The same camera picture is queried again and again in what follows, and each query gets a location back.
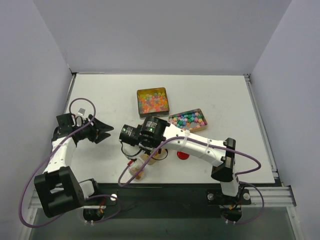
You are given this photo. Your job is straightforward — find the gold tin popsicle candies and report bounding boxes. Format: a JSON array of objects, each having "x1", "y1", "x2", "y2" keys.
[{"x1": 141, "y1": 148, "x2": 169, "y2": 165}]

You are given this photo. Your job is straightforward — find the gold tin neon star candies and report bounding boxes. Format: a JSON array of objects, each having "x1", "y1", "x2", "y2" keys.
[{"x1": 136, "y1": 87, "x2": 170, "y2": 119}]

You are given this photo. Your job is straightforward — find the gold tin pastel star candies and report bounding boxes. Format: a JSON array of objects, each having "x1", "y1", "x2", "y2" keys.
[{"x1": 168, "y1": 108, "x2": 208, "y2": 133}]

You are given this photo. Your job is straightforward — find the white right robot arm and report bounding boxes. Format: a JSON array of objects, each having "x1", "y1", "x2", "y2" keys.
[{"x1": 119, "y1": 116, "x2": 240, "y2": 204}]

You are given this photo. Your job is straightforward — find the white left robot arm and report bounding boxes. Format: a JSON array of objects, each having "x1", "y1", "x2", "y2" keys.
[{"x1": 34, "y1": 113, "x2": 114, "y2": 218}]

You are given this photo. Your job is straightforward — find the clear glass jar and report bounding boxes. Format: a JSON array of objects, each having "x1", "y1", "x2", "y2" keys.
[{"x1": 128, "y1": 159, "x2": 145, "y2": 181}]

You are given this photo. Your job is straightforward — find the red jar lid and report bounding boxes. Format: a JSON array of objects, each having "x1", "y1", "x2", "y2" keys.
[{"x1": 176, "y1": 151, "x2": 190, "y2": 160}]

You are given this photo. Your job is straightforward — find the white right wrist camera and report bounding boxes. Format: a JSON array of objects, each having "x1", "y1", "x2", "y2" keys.
[{"x1": 121, "y1": 148, "x2": 141, "y2": 160}]

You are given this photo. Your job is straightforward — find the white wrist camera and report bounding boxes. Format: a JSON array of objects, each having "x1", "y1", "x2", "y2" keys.
[
  {"x1": 121, "y1": 148, "x2": 141, "y2": 160},
  {"x1": 76, "y1": 108, "x2": 86, "y2": 116}
]

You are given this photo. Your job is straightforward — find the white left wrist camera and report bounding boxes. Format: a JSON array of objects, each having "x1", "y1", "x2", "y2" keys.
[{"x1": 76, "y1": 108, "x2": 86, "y2": 116}]

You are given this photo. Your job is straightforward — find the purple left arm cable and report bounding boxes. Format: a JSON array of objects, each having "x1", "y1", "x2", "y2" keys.
[{"x1": 18, "y1": 98, "x2": 122, "y2": 228}]

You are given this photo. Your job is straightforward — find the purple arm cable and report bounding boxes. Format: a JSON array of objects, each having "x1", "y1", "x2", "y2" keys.
[
  {"x1": 18, "y1": 98, "x2": 122, "y2": 228},
  {"x1": 117, "y1": 136, "x2": 265, "y2": 225}
]

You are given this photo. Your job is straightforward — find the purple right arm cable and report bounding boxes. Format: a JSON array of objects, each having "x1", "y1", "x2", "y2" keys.
[{"x1": 117, "y1": 136, "x2": 265, "y2": 225}]

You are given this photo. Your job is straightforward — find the aluminium frame rail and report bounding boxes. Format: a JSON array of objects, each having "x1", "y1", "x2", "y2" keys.
[{"x1": 27, "y1": 186, "x2": 297, "y2": 210}]

